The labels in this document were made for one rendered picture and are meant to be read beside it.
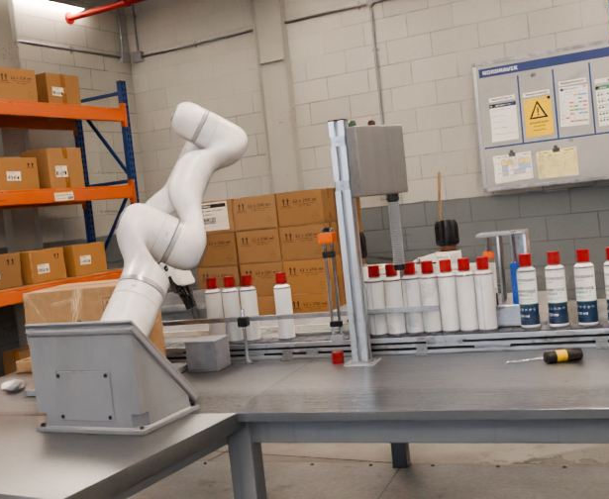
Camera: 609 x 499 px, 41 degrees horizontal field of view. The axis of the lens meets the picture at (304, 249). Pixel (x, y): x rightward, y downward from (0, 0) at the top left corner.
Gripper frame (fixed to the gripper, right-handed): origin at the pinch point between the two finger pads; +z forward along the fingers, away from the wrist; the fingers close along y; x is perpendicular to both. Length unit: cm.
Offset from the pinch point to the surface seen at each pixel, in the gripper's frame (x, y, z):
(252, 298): -21.1, -1.6, 7.7
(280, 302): -29.6, -2.5, 12.7
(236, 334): -11.5, -2.5, 15.5
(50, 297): 12.6, -45.9, -14.8
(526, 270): -99, -3, 34
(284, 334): -26.3, -2.6, 21.8
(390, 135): -83, -9, -15
